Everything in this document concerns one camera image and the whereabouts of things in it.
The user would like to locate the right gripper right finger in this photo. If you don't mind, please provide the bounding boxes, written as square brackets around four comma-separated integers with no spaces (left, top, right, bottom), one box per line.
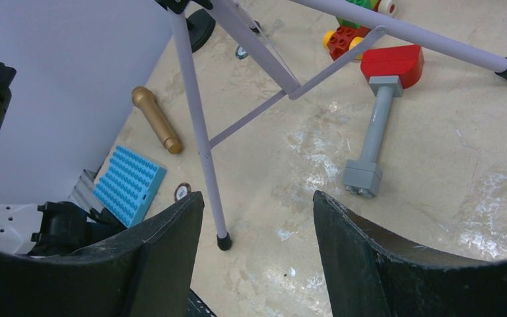
[313,191,507,316]

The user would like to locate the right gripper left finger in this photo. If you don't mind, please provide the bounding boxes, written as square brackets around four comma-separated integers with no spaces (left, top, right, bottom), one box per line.
[0,192,205,316]

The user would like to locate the gold microphone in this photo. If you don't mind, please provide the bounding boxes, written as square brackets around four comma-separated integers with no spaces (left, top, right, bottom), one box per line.
[131,86,183,155]

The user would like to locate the lilac music stand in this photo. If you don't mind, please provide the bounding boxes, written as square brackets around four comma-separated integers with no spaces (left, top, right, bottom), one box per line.
[154,0,507,252]

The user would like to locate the poker chip near front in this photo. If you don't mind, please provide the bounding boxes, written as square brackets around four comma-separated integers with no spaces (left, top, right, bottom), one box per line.
[174,182,191,201]

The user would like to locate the poker chip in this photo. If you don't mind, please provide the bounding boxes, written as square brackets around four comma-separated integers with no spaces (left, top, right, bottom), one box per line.
[235,46,249,59]
[174,182,191,201]

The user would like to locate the light blue building baseplate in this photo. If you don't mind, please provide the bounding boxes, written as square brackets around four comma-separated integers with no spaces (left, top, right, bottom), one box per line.
[93,145,167,228]

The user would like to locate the red and grey brick hammer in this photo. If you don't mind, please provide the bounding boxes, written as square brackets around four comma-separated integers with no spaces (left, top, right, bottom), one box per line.
[343,44,424,198]

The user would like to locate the poker chip near centre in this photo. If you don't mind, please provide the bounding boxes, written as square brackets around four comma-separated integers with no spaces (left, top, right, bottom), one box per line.
[235,46,249,59]

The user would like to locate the red brick yellow wheels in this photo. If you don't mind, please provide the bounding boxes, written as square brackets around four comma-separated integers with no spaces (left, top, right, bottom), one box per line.
[322,26,370,61]

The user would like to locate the green brick toy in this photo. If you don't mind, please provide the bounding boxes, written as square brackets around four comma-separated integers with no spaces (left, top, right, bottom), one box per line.
[335,0,398,30]

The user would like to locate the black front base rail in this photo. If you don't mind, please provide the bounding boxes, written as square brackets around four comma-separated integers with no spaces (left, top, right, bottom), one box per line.
[186,289,217,317]

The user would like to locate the aluminium side rail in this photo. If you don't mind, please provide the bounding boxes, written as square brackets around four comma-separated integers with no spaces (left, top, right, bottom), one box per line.
[69,170,104,212]

